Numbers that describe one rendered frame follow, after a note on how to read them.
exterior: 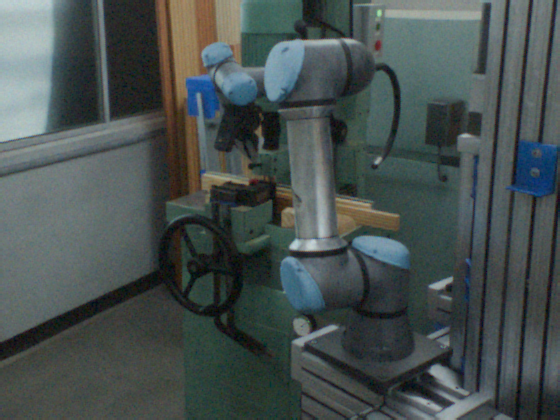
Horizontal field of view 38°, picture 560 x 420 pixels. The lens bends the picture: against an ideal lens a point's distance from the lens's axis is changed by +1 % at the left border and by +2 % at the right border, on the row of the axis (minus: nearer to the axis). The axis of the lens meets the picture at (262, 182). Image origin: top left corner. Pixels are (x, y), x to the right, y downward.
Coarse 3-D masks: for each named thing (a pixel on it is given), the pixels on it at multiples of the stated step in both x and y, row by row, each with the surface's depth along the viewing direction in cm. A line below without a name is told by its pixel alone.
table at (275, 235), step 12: (204, 192) 252; (168, 204) 242; (180, 204) 240; (192, 204) 240; (204, 204) 240; (168, 216) 243; (276, 216) 228; (204, 228) 235; (276, 228) 219; (288, 228) 218; (360, 228) 219; (372, 228) 225; (204, 240) 223; (252, 240) 217; (264, 240) 219; (276, 240) 220; (288, 240) 218; (348, 240) 215; (252, 252) 215
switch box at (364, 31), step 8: (360, 8) 238; (368, 8) 237; (376, 8) 240; (384, 8) 244; (360, 16) 239; (368, 16) 238; (376, 16) 240; (384, 16) 244; (360, 24) 240; (368, 24) 238; (384, 24) 245; (360, 32) 240; (368, 32) 239; (360, 40) 241; (368, 40) 239; (376, 40) 243; (376, 56) 245
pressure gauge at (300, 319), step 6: (294, 318) 214; (300, 318) 213; (306, 318) 212; (312, 318) 213; (294, 324) 215; (300, 324) 214; (306, 324) 213; (312, 324) 212; (294, 330) 215; (300, 330) 214; (306, 330) 213; (312, 330) 213; (300, 336) 214
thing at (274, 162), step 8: (280, 144) 242; (264, 152) 232; (272, 152) 232; (280, 152) 233; (288, 152) 237; (264, 160) 231; (272, 160) 231; (280, 160) 234; (288, 160) 238; (256, 168) 234; (264, 168) 232; (272, 168) 231; (280, 168) 235; (288, 168) 238; (264, 176) 233; (272, 176) 234
